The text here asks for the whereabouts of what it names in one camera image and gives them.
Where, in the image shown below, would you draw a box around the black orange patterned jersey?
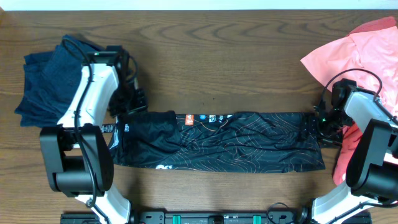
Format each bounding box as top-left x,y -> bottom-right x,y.
109,111 -> 325,173

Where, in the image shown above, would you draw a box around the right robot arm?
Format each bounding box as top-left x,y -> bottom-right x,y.
296,78 -> 397,223

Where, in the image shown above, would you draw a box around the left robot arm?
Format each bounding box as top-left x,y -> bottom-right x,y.
40,45 -> 147,223

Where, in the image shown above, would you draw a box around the red shirt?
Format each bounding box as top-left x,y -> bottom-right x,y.
333,16 -> 397,185

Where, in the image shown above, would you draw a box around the folded navy blue shorts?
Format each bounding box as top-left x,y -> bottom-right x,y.
14,34 -> 103,128

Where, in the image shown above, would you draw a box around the coral pink shirt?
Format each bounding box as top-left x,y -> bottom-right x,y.
301,27 -> 397,116

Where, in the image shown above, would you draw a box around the small black looped cable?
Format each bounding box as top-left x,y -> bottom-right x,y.
266,202 -> 296,224

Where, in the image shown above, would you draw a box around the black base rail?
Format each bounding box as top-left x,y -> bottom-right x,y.
60,211 -> 373,224

